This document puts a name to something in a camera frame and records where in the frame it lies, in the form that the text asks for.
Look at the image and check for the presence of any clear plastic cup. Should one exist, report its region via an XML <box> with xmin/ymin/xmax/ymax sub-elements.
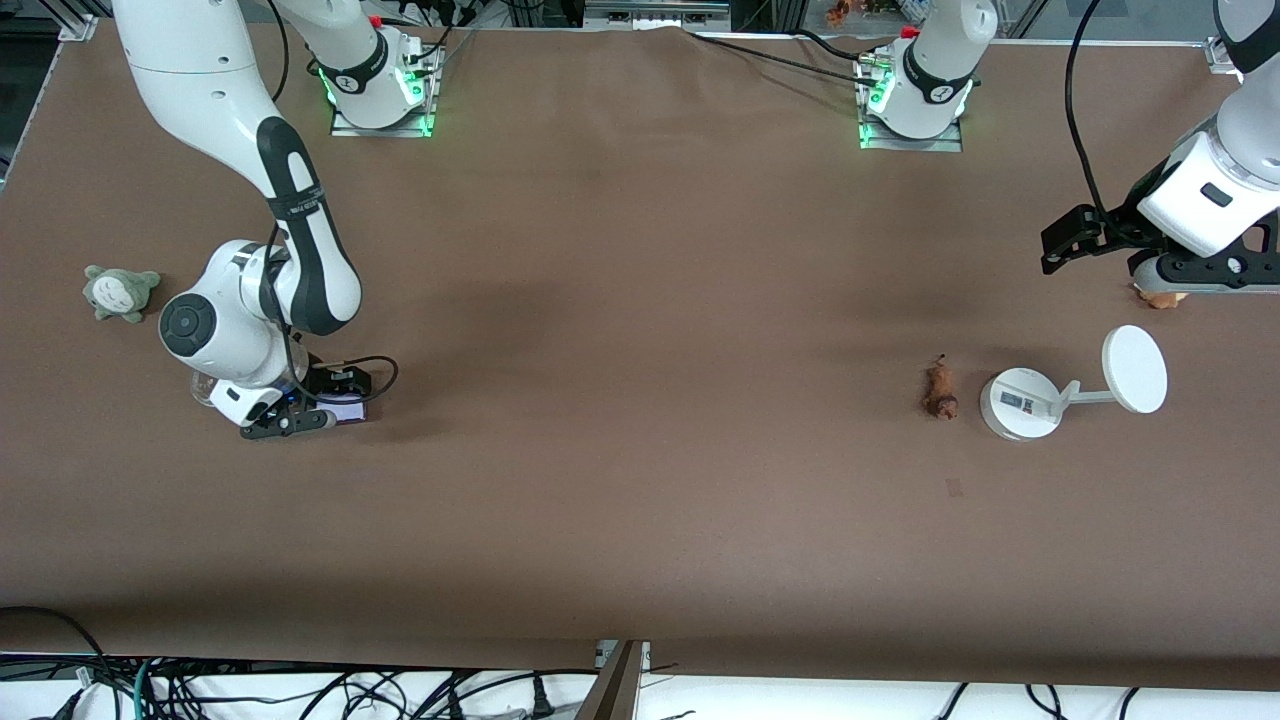
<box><xmin>190</xmin><ymin>368</ymin><xmax>301</xmax><ymax>409</ymax></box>

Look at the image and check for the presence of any white round desk stand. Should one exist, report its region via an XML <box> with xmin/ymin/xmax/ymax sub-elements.
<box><xmin>978</xmin><ymin>325</ymin><xmax>1169</xmax><ymax>443</ymax></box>

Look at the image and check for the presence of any grey green plush toy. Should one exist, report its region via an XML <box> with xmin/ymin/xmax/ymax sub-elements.
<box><xmin>83</xmin><ymin>265</ymin><xmax>162</xmax><ymax>324</ymax></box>

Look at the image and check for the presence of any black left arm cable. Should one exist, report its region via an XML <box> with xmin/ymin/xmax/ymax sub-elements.
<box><xmin>1065</xmin><ymin>0</ymin><xmax>1116</xmax><ymax>216</ymax></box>

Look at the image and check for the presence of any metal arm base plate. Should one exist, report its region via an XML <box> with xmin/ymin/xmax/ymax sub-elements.
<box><xmin>858</xmin><ymin>55</ymin><xmax>966</xmax><ymax>153</ymax></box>
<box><xmin>330</xmin><ymin>45</ymin><xmax>438</xmax><ymax>139</ymax></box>

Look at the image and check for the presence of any black looped floor cable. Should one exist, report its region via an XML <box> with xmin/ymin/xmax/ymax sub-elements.
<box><xmin>0</xmin><ymin>605</ymin><xmax>106</xmax><ymax>691</ymax></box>

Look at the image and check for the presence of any short black table cable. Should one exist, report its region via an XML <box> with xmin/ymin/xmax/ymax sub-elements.
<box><xmin>795</xmin><ymin>28</ymin><xmax>881</xmax><ymax>63</ymax></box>

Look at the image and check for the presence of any long black table cable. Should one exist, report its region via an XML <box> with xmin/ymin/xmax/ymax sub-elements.
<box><xmin>685</xmin><ymin>28</ymin><xmax>881</xmax><ymax>86</ymax></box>

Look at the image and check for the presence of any black power plug cable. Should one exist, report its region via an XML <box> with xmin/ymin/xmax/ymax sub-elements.
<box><xmin>470</xmin><ymin>668</ymin><xmax>601</xmax><ymax>720</ymax></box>

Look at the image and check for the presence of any brown table frame post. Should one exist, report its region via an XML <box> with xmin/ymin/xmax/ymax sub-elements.
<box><xmin>578</xmin><ymin>640</ymin><xmax>651</xmax><ymax>720</ymax></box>

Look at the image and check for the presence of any metal frame rail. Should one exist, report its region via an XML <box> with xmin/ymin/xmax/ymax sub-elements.
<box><xmin>585</xmin><ymin>0</ymin><xmax>733</xmax><ymax>29</ymax></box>

